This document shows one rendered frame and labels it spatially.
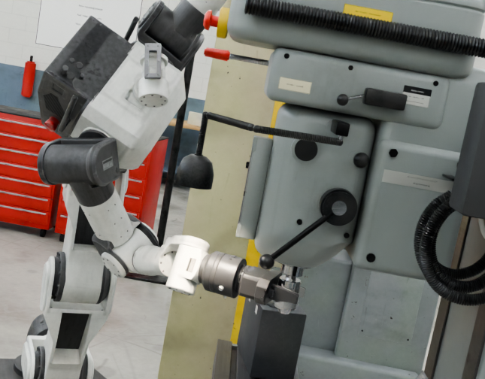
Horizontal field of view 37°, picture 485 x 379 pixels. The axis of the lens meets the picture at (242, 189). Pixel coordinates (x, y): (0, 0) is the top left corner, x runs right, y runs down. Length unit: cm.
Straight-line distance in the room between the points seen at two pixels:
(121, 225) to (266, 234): 45
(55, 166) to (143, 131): 22
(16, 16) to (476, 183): 1009
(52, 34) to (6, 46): 67
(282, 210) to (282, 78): 26
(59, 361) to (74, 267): 32
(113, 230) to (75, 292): 40
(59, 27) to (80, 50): 908
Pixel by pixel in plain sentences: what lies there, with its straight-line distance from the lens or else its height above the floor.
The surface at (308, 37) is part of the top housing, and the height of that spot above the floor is 175.
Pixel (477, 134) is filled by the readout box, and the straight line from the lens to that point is 119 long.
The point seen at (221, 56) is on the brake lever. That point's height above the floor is 170.
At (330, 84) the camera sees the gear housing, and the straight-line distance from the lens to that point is 138.
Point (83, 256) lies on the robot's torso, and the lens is 210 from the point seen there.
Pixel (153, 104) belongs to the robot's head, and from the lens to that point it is 168.
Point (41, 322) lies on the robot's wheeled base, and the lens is 258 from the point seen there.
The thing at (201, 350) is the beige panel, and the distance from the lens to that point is 346.
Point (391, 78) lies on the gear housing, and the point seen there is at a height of 171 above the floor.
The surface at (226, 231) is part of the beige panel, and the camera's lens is 329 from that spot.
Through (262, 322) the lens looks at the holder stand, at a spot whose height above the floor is 106.
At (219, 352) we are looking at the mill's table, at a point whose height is 90.
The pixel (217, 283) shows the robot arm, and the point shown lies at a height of 123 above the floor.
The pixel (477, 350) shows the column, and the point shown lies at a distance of 152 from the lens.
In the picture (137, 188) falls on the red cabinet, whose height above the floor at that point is 60.
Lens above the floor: 167
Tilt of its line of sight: 9 degrees down
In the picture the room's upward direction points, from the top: 10 degrees clockwise
